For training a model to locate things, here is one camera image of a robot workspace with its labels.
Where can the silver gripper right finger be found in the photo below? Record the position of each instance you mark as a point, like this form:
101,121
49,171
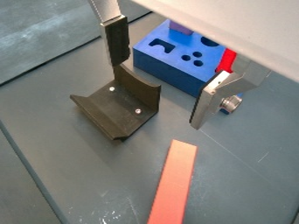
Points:
219,94

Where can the red hexagonal peg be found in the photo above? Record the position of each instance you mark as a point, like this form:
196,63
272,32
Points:
225,61

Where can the red rectangular block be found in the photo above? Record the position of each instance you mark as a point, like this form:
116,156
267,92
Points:
172,190

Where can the purple rectangular block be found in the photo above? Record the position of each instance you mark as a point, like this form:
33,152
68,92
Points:
179,28

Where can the black curved fixture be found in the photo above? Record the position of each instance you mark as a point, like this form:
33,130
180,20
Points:
123,105

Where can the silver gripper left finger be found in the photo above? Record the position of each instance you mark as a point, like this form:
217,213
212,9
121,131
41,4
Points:
113,29

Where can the blue shape board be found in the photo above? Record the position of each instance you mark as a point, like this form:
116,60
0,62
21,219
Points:
180,59

